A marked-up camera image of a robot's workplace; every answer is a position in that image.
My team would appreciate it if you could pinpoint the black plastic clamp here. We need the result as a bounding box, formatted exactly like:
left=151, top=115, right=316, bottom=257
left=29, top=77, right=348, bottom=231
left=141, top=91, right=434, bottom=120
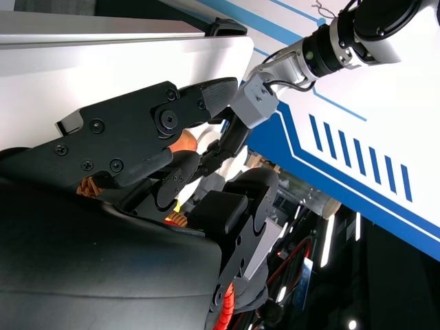
left=205, top=16, right=248, bottom=37

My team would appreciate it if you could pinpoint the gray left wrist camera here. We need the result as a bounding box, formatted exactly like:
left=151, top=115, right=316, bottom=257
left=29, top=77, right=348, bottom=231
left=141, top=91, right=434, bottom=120
left=229, top=73, right=280, bottom=131

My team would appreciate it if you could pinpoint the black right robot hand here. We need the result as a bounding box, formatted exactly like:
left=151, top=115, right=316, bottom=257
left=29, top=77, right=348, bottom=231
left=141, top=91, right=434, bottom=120
left=0, top=77, right=280, bottom=330

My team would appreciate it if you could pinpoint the black left wrist camera cable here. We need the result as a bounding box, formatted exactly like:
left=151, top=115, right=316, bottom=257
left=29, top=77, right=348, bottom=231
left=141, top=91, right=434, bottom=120
left=263, top=78, right=317, bottom=96

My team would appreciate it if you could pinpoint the wicker basket with red handle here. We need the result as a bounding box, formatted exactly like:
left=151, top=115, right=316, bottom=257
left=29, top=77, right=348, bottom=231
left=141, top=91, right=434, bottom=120
left=76, top=175, right=188, bottom=228

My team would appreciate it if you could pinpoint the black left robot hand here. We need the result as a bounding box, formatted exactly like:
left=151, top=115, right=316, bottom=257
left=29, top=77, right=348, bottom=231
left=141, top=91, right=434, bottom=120
left=197, top=113, right=250, bottom=178

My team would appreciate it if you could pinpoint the red spiral cable wrap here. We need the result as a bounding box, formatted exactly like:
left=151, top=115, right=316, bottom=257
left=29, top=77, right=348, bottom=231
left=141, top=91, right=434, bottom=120
left=212, top=280, right=239, bottom=330

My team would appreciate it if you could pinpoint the red apple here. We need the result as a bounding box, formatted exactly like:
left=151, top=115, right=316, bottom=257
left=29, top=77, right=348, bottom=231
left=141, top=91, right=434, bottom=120
left=167, top=129, right=200, bottom=153

